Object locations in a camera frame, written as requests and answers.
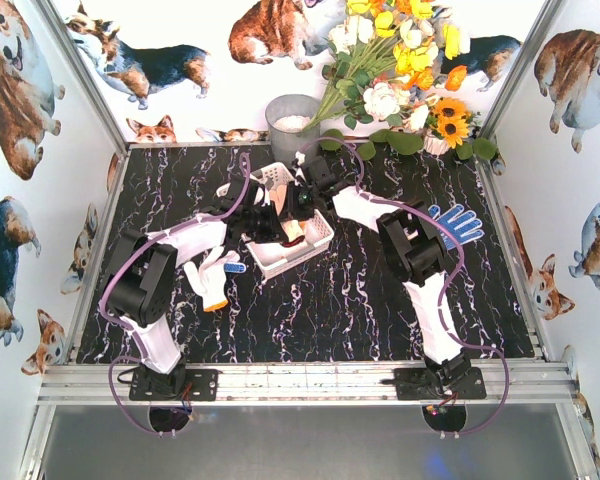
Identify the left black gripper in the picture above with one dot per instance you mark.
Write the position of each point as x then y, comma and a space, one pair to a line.
268, 223

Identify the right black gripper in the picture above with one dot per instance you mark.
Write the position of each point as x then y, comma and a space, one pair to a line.
300, 201

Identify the cream glove red cuff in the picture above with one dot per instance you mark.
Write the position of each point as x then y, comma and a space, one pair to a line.
295, 231

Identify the white plastic storage basket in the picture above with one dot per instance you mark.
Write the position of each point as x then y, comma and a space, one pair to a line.
272, 258

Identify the white glove blue finger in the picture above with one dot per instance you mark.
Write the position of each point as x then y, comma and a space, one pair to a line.
208, 279

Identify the blue dotted work glove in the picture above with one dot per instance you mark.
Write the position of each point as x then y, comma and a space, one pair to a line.
463, 225

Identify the cream knit glove pair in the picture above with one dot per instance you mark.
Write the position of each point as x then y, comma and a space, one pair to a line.
278, 199

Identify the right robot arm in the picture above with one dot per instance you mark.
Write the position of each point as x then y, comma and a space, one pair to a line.
413, 247

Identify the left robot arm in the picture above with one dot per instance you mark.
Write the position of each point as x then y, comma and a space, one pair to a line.
141, 274

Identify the grey metal bucket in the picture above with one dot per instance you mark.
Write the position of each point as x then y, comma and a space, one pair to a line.
290, 120

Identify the artificial flower bouquet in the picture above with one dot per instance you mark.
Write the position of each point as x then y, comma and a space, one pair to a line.
385, 57

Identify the small sunflower pot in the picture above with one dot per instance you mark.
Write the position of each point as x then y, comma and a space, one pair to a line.
450, 125

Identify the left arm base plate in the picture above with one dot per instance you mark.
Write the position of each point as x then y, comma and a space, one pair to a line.
182, 383

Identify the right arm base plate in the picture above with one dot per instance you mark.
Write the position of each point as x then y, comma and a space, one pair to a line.
422, 384

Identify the aluminium front rail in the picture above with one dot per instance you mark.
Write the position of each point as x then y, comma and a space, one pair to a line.
525, 381

